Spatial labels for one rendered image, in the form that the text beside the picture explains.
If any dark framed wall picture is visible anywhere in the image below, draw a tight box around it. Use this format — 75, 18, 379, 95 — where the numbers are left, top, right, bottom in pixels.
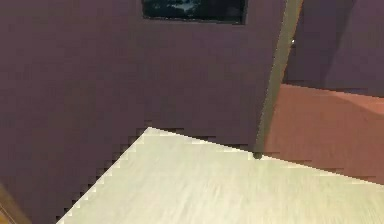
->
141, 0, 248, 26

